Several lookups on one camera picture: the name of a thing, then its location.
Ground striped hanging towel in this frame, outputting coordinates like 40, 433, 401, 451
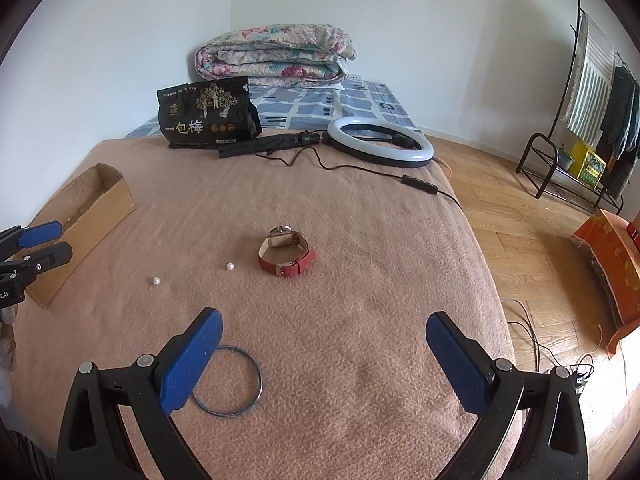
565, 12, 618, 146

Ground cardboard box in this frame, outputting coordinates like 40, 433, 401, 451
26, 163, 137, 309

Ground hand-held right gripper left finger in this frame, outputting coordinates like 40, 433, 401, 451
56, 306, 224, 480

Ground dark thin bangle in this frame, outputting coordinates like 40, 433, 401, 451
191, 344, 263, 417

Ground dark hanging clothes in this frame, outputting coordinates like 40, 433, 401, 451
597, 65, 640, 201

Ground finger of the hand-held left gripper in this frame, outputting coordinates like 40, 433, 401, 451
0, 220, 64, 252
0, 241, 74, 281

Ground floor cables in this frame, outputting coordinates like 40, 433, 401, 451
500, 297, 601, 376

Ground black metal clothes rack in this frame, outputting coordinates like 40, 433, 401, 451
516, 0, 640, 216

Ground blue checked bedsheet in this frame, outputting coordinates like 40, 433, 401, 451
122, 79, 421, 140

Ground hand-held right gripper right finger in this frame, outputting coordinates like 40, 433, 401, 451
425, 311, 590, 480

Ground yellow plastic crate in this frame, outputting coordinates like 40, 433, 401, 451
570, 139, 607, 189

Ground person's striped clothing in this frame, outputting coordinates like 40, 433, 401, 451
0, 430, 57, 480

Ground black folded tripod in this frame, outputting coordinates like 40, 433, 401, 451
217, 130, 328, 160

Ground pink fleece blanket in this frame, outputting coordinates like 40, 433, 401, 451
10, 137, 531, 480

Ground black cable with remote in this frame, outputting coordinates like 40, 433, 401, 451
257, 147, 466, 206

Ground person's left hand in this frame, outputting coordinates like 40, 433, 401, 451
0, 306, 19, 372

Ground white ring light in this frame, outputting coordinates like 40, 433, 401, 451
326, 116, 435, 168

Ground black snack bag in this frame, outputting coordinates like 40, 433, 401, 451
156, 76, 262, 149

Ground folded floral quilt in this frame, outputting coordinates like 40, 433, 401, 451
194, 22, 357, 88

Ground red strap wristwatch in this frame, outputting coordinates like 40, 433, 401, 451
257, 225, 317, 277

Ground orange cloth covered table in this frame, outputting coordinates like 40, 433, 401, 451
572, 209, 640, 358

